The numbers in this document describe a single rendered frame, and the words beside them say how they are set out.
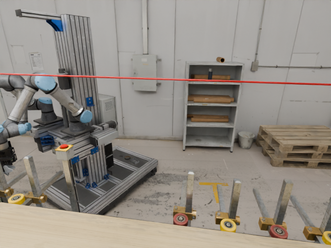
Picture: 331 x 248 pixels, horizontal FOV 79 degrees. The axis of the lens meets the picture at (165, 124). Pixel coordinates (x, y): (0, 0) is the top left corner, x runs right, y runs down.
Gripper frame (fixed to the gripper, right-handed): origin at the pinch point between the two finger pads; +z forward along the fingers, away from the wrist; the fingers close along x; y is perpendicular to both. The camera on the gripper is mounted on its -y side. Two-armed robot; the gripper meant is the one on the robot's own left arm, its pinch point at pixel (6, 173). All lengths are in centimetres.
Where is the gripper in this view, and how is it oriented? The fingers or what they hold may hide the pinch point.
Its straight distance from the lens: 185.2
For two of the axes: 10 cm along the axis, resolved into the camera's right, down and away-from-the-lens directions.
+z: -0.1, 9.3, 3.6
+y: 9.8, -0.6, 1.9
